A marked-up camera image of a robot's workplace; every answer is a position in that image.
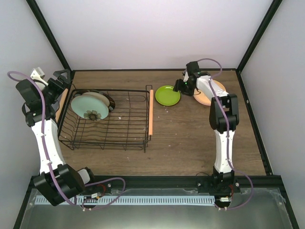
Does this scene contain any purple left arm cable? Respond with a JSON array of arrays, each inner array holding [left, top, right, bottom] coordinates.
[[7, 70, 126, 211]]

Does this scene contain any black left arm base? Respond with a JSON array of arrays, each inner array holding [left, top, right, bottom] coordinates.
[[81, 181, 111, 205]]

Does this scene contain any lime green plate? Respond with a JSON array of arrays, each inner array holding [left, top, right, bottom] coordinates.
[[155, 85, 181, 106]]

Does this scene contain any black aluminium cage frame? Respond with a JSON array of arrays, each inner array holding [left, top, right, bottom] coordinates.
[[28, 0, 298, 229]]

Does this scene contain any cream yellow plastic plate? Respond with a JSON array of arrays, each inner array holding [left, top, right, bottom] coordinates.
[[193, 80, 226, 106]]

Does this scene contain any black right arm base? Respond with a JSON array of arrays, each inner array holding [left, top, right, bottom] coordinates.
[[195, 172, 240, 210]]

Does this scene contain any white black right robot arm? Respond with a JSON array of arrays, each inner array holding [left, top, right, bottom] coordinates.
[[173, 61, 239, 192]]

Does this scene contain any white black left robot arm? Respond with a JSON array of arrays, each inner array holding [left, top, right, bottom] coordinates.
[[16, 67, 97, 206]]

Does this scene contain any black wire dish rack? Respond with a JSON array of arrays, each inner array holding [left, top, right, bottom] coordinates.
[[58, 85, 153, 150]]

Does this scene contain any white slotted cable duct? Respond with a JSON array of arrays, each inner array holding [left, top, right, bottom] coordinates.
[[35, 195, 215, 205]]

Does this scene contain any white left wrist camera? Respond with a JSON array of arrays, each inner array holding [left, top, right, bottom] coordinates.
[[30, 67, 48, 90]]

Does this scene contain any light blue floral plate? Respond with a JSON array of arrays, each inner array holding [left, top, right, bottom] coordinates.
[[71, 95, 109, 120]]

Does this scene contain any pink plastic plate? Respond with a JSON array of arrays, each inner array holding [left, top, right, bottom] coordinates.
[[194, 97, 211, 106]]

